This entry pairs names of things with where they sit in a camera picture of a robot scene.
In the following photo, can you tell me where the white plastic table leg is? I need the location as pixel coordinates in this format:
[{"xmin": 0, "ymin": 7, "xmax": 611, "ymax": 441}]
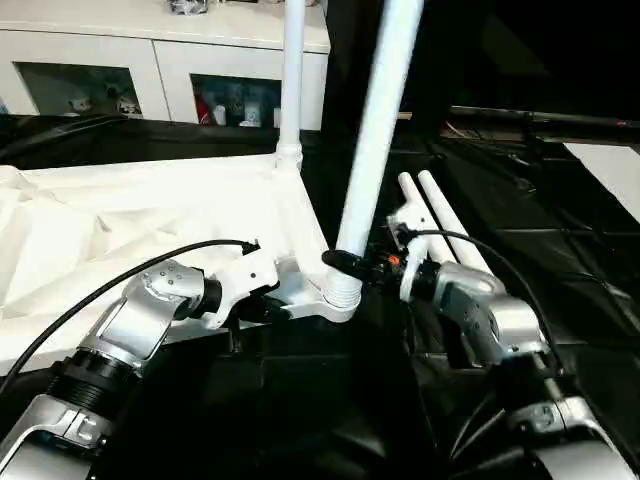
[
  {"xmin": 417, "ymin": 169, "xmax": 489, "ymax": 274},
  {"xmin": 273, "ymin": 0, "xmax": 306, "ymax": 171},
  {"xmin": 324, "ymin": 0, "xmax": 425, "ymax": 311},
  {"xmin": 398, "ymin": 172, "xmax": 454, "ymax": 266}
]

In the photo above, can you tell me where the white plastic table top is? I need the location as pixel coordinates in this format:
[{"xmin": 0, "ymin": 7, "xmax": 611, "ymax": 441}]
[{"xmin": 0, "ymin": 149, "xmax": 364, "ymax": 376}]

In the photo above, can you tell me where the black work mat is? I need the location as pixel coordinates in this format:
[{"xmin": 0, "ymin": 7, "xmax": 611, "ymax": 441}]
[{"xmin": 0, "ymin": 112, "xmax": 640, "ymax": 480}]

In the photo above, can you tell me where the black case with yellow label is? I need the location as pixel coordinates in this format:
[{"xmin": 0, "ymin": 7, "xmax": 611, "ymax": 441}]
[{"xmin": 319, "ymin": 0, "xmax": 451, "ymax": 146}]

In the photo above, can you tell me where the black metal rod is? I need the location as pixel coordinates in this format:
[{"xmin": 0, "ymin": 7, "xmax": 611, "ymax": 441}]
[{"xmin": 447, "ymin": 105, "xmax": 640, "ymax": 134}]

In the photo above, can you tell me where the white flat board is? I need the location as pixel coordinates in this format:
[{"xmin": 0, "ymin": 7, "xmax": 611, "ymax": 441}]
[{"xmin": 562, "ymin": 142, "xmax": 640, "ymax": 226}]

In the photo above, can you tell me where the white cabinet with glass doors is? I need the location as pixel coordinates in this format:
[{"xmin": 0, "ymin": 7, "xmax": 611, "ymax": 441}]
[{"xmin": 0, "ymin": 0, "xmax": 331, "ymax": 131}]

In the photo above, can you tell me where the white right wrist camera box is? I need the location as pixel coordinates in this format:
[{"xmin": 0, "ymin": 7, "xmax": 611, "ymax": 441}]
[{"xmin": 387, "ymin": 204, "xmax": 431, "ymax": 301}]

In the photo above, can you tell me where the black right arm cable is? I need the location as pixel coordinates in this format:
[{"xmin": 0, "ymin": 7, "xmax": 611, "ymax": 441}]
[{"xmin": 399, "ymin": 229, "xmax": 566, "ymax": 371}]

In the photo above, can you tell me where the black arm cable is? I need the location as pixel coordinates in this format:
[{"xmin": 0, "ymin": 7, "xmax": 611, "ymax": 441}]
[
  {"xmin": 0, "ymin": 238, "xmax": 261, "ymax": 396},
  {"xmin": 399, "ymin": 229, "xmax": 566, "ymax": 371}
]

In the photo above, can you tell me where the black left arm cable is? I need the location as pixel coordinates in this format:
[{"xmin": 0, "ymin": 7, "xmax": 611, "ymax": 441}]
[{"xmin": 0, "ymin": 238, "xmax": 261, "ymax": 396}]

